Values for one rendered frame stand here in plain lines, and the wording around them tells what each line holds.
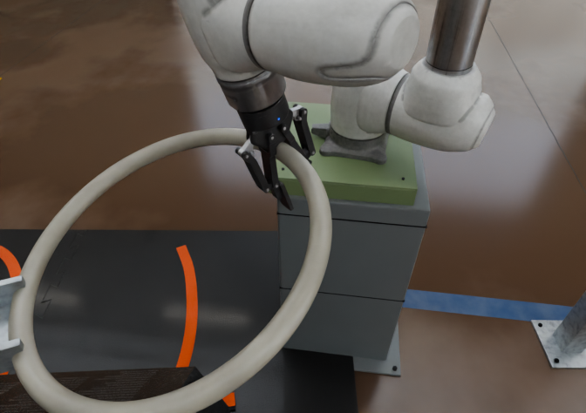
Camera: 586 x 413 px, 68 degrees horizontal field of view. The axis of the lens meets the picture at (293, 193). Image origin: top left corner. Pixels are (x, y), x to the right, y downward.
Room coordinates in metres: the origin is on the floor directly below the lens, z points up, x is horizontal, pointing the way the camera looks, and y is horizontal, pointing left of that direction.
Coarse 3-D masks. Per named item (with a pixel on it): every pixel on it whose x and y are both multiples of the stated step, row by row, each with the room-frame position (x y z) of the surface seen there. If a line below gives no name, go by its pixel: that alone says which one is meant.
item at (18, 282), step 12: (0, 288) 0.37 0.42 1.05; (12, 288) 0.38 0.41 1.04; (0, 300) 0.37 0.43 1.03; (0, 312) 0.36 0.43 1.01; (0, 324) 0.34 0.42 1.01; (0, 336) 0.32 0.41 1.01; (0, 348) 0.28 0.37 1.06; (12, 348) 0.28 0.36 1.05; (0, 360) 0.27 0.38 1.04; (0, 372) 0.27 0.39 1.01
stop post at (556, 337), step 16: (576, 304) 0.89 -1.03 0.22; (544, 320) 0.96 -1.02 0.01; (576, 320) 0.86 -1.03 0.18; (544, 336) 0.89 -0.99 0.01; (560, 336) 0.87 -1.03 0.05; (576, 336) 0.82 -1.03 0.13; (544, 352) 0.83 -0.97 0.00; (560, 352) 0.82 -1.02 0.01; (576, 352) 0.82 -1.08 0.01; (560, 368) 0.76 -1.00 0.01; (576, 368) 0.76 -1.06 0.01
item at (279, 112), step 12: (276, 108) 0.54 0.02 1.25; (288, 108) 0.56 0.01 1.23; (252, 120) 0.53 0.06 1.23; (264, 120) 0.53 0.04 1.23; (276, 120) 0.54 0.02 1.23; (288, 120) 0.58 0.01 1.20; (252, 132) 0.54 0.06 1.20; (264, 132) 0.55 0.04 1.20; (276, 132) 0.57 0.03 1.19; (252, 144) 0.54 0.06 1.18; (264, 144) 0.55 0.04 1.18; (276, 144) 0.56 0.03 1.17
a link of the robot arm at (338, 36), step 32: (256, 0) 0.48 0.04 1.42; (288, 0) 0.45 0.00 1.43; (320, 0) 0.43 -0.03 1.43; (352, 0) 0.41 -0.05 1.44; (384, 0) 0.41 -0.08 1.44; (256, 32) 0.46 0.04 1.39; (288, 32) 0.43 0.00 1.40; (320, 32) 0.41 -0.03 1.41; (352, 32) 0.39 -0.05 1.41; (384, 32) 0.39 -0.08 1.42; (416, 32) 0.42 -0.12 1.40; (288, 64) 0.43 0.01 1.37; (320, 64) 0.41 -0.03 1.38; (352, 64) 0.39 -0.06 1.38; (384, 64) 0.39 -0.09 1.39
